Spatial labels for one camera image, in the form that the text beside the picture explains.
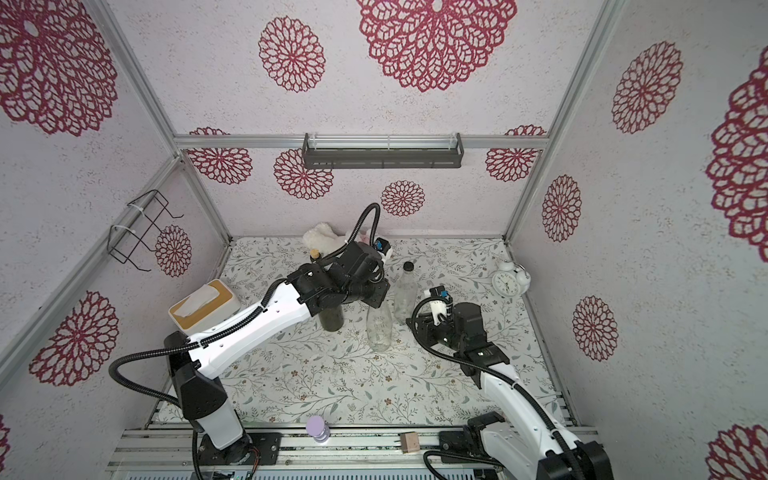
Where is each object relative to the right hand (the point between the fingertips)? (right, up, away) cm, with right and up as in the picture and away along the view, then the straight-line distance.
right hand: (412, 316), depth 81 cm
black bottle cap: (-1, +14, -2) cm, 14 cm away
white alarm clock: (+34, +9, +15) cm, 38 cm away
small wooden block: (-1, -30, -8) cm, 31 cm away
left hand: (-8, +8, -6) cm, 13 cm away
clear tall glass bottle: (-9, -6, +14) cm, 18 cm away
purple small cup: (-23, -24, -12) cm, 35 cm away
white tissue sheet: (-68, +3, +14) cm, 69 cm away
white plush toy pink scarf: (-29, +24, +25) cm, 45 cm away
